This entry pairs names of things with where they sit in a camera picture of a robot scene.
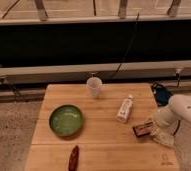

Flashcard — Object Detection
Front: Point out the white lying bottle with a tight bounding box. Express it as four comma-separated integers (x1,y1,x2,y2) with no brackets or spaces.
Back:
117,95,133,123

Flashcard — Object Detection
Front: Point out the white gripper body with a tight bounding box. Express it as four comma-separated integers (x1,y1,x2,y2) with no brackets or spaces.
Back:
153,107,178,135

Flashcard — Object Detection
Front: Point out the black hanging cable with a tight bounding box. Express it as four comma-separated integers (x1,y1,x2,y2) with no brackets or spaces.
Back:
106,12,141,83

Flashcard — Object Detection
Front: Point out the translucent plastic cup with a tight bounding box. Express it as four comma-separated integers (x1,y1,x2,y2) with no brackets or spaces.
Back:
86,77,102,98

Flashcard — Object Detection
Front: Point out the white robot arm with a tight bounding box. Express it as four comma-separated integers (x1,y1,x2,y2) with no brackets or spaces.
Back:
152,94,191,134

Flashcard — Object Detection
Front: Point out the brown wooden stick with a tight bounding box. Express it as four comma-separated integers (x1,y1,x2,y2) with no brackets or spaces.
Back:
68,145,79,171

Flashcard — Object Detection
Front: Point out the blue and black device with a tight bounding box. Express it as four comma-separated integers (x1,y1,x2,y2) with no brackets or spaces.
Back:
151,83,172,106

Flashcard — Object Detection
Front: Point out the green bowl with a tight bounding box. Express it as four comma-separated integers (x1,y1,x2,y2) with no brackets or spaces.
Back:
49,104,84,137

